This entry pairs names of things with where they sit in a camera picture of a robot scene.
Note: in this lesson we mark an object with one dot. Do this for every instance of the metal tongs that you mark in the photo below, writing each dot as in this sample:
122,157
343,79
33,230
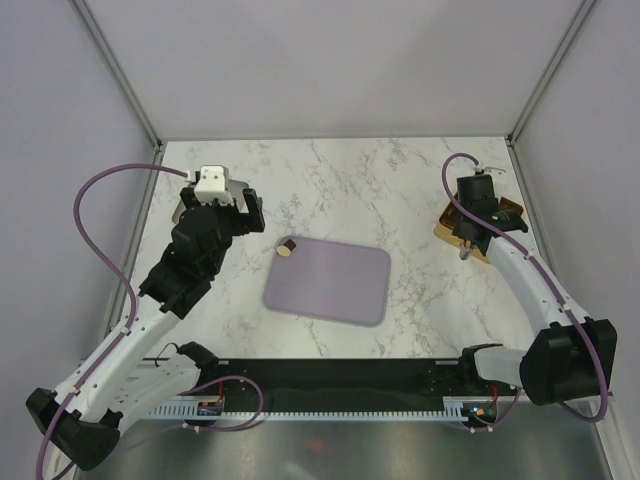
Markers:
464,252

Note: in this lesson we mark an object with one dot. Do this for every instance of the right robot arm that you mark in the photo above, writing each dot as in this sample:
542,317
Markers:
571,356

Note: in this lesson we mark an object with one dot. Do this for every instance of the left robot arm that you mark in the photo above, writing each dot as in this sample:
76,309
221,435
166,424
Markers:
86,414

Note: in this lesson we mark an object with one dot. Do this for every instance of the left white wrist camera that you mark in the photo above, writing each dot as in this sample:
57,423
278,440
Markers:
210,184

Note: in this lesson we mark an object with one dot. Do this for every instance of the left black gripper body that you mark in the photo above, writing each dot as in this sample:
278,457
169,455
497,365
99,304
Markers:
231,223

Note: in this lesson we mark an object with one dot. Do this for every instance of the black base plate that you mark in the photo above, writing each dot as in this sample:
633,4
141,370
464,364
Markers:
358,384

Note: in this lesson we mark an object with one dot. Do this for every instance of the white oval chocolate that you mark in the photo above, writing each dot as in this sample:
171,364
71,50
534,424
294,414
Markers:
283,251

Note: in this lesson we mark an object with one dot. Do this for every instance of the right aluminium frame post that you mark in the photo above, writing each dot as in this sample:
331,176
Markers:
570,36

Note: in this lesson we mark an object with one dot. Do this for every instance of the lavender plastic tray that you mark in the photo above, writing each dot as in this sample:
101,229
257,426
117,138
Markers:
329,280

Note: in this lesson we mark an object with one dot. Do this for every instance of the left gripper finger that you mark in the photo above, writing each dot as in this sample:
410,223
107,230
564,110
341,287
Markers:
252,201
257,222

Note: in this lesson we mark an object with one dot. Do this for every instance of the white cable duct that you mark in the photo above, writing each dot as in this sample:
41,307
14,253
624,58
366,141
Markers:
198,410

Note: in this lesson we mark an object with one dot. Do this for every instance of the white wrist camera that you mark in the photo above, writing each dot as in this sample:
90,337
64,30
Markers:
482,169
210,184

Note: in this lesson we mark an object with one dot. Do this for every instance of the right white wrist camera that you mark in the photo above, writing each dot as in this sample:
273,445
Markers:
482,169

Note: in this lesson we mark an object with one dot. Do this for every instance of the left aluminium frame post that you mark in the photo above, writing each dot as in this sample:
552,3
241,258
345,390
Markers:
116,71

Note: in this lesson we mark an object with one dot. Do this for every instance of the aluminium frame post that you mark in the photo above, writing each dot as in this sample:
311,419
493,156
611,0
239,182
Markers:
116,71
570,36

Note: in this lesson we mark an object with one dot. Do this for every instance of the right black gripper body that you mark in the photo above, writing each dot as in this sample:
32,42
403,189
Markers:
458,229

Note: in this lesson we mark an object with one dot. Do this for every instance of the gold chocolate box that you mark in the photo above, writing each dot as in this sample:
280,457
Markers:
447,225

